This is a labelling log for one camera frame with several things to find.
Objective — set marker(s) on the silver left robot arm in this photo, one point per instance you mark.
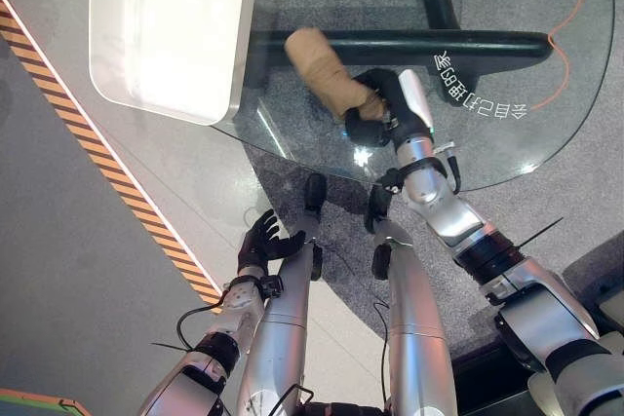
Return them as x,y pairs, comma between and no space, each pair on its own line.
205,352

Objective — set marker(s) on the silver robot leg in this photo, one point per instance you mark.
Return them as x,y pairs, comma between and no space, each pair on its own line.
412,313
280,318

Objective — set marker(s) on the silver left robot leg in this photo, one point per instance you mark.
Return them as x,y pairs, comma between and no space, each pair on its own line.
280,318

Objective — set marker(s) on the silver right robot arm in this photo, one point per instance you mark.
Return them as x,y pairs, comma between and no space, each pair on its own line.
487,260

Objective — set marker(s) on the green orange edged object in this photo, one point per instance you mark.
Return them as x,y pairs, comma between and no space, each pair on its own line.
34,404

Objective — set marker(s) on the silver right robot leg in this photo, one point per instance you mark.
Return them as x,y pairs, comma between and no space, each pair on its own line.
412,313

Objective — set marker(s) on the yellow black hazard tape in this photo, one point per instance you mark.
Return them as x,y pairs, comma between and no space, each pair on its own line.
102,158

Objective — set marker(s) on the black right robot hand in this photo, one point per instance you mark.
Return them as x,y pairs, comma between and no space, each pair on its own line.
378,104

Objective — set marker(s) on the white table top slab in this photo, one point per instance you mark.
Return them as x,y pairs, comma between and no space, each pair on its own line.
166,26

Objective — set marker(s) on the round glass table top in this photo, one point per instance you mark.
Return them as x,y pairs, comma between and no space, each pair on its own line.
487,109

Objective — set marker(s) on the black table base frame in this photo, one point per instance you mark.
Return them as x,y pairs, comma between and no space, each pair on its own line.
439,41

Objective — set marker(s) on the tan brown cloth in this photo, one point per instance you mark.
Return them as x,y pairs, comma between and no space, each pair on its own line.
327,76

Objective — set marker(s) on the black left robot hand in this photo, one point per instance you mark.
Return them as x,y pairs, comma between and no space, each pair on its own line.
261,245

